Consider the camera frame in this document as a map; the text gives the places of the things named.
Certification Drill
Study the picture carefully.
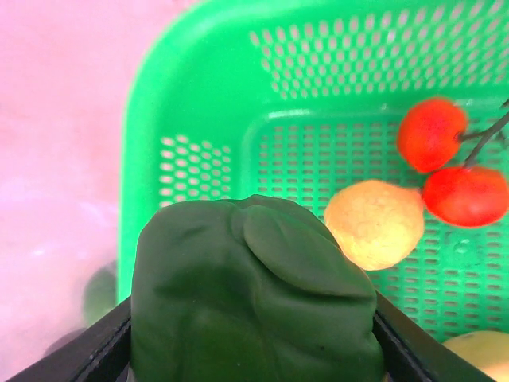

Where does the pale yellow round toy fruit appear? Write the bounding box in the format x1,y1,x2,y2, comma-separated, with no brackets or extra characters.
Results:
324,179,425,271

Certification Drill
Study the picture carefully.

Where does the green perforated plastic basket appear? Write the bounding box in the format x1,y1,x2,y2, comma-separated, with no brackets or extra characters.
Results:
117,0,509,382

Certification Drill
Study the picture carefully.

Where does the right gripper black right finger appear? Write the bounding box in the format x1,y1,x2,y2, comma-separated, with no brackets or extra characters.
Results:
372,296,483,382

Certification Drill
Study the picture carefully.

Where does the red toy cherry pair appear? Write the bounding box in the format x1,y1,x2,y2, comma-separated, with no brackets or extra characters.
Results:
397,97,509,228

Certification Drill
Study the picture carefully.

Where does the dark green toy vegetable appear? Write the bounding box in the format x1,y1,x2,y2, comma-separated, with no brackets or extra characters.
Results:
130,193,386,382

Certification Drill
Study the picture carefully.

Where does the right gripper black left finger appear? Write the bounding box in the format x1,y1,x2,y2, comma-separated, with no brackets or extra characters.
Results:
6,296,134,382

